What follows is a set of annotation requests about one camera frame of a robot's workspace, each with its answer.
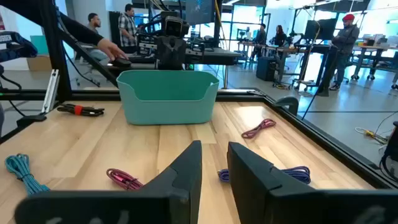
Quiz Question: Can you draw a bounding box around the dark grey desk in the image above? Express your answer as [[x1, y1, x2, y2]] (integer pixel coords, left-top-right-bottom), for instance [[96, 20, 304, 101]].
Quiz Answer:
[[107, 47, 243, 71]]

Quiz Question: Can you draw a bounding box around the cardboard box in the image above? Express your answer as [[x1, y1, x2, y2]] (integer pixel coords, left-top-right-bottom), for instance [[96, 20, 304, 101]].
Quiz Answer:
[[26, 55, 52, 72]]

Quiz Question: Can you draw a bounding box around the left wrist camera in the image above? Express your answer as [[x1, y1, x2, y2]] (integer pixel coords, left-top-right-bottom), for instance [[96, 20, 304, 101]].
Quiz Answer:
[[164, 15, 190, 38]]

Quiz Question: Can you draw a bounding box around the teal plastic bin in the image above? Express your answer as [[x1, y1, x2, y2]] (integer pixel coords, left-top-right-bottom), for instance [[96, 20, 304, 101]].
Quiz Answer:
[[116, 69, 220, 126]]

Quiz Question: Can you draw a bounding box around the person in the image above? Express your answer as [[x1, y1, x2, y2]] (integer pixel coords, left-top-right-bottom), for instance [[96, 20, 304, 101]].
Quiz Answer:
[[83, 12, 109, 63], [118, 3, 138, 54], [317, 13, 361, 96], [272, 24, 289, 47], [251, 23, 267, 62]]

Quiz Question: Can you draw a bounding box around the computer monitor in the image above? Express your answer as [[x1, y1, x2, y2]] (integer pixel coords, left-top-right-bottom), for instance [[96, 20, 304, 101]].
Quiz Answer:
[[185, 0, 216, 26]]

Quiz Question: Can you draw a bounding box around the dark blue device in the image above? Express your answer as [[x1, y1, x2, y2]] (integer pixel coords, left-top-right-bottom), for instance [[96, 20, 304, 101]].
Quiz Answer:
[[0, 30, 39, 63]]

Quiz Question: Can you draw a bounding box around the maroon braided USB cable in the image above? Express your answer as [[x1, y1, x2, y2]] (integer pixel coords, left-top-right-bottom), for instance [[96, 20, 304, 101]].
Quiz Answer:
[[241, 118, 277, 139]]

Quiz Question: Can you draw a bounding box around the white aluminium bar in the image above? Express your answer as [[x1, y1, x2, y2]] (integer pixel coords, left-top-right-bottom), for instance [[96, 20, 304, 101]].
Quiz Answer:
[[41, 68, 60, 114]]

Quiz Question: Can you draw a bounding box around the black computer mouse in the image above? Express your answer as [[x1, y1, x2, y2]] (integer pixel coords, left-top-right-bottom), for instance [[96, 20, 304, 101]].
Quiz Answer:
[[111, 57, 132, 68]]

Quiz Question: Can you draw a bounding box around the black frame clamp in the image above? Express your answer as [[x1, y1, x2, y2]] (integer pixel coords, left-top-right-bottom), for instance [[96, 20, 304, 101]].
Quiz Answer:
[[16, 114, 47, 128]]

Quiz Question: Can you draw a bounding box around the purple blue cable tie bundle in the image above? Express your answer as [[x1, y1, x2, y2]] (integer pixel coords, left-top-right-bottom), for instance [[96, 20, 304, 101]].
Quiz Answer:
[[217, 166, 312, 185]]

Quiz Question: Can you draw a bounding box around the black background workbench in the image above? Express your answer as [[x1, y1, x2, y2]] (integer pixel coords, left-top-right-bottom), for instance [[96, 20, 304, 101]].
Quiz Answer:
[[238, 40, 332, 91]]

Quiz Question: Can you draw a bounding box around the pink braided USB cable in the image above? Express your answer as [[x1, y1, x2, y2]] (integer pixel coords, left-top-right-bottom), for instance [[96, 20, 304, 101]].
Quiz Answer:
[[106, 168, 144, 191]]

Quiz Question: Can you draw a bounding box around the black background monitor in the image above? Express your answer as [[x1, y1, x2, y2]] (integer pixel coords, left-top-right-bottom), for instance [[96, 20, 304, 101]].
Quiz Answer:
[[303, 18, 338, 41]]

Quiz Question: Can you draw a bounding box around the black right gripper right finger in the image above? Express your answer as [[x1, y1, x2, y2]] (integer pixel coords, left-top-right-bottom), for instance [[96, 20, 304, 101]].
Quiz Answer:
[[226, 142, 398, 224]]

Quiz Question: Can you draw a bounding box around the thin black cable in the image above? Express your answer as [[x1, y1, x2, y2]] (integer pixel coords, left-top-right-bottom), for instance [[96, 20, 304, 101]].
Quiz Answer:
[[300, 46, 338, 121]]

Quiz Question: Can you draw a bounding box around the grey table clamp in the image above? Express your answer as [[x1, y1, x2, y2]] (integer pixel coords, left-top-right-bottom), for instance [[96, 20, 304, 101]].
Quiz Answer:
[[274, 96, 300, 116]]

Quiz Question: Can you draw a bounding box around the white floor cable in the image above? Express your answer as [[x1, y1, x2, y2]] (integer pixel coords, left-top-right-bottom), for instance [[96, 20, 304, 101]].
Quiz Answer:
[[354, 126, 389, 146]]

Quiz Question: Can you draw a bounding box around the person's hand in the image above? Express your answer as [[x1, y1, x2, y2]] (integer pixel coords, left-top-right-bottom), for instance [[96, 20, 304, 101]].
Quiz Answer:
[[98, 38, 129, 62]]

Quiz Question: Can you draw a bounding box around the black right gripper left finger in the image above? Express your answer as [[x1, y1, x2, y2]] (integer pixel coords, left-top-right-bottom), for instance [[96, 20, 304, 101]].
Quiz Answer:
[[14, 140, 203, 224]]

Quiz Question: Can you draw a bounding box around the black cabinet under workbench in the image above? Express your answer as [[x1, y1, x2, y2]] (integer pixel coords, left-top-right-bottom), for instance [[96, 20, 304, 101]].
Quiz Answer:
[[256, 56, 278, 82]]

